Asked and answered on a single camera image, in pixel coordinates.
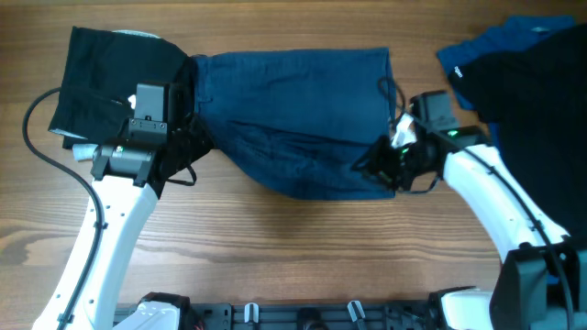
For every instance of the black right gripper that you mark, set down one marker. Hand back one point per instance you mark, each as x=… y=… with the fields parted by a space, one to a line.
x=377 y=164

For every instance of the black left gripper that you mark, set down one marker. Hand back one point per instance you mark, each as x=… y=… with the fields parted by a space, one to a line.
x=204 y=142

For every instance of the navy blue denim shorts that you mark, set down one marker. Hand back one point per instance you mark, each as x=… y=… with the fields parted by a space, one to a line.
x=296 y=120

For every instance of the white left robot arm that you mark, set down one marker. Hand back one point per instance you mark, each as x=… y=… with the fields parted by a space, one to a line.
x=129 y=176

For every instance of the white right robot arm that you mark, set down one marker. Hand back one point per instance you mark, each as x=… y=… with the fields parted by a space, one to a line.
x=542 y=281

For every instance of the folded light blue garment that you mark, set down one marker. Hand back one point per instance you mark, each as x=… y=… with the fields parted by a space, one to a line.
x=84 y=152

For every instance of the black mesh shirt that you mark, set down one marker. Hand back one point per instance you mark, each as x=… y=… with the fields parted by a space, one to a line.
x=537 y=97

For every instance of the blue polo shirt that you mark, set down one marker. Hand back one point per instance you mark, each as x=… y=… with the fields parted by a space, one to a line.
x=517 y=33

